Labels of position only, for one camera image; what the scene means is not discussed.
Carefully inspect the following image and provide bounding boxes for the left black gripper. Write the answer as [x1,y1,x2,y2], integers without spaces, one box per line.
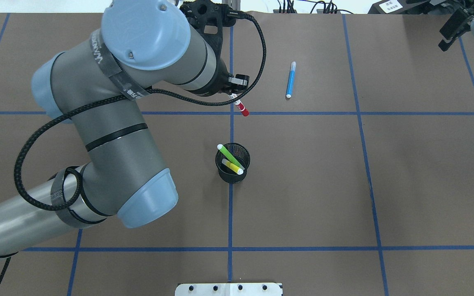
[198,59,250,96]

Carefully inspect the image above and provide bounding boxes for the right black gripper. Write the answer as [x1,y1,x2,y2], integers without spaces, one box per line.
[427,0,474,52]

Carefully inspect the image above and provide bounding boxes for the red capped white marker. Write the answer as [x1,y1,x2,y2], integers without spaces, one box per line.
[228,94,250,117]

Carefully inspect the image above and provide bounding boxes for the green highlighter pen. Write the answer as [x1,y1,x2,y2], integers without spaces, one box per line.
[217,144,245,170]

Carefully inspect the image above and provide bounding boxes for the blue highlighter pen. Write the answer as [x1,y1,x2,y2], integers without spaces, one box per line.
[285,61,297,99]

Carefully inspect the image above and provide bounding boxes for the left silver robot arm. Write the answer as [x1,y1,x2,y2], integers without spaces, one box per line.
[0,0,258,261]

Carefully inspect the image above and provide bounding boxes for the black mesh pen holder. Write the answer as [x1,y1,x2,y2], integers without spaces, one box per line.
[215,143,251,184]

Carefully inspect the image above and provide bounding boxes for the yellow highlighter pen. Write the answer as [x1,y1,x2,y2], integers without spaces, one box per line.
[221,159,244,176]

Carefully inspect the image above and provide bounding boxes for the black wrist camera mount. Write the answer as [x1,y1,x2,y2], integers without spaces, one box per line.
[179,0,236,58]

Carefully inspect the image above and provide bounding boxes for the aluminium frame post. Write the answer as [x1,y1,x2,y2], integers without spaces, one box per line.
[224,0,241,11]

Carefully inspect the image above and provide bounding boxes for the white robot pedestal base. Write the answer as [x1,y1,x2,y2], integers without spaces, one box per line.
[174,282,284,296]

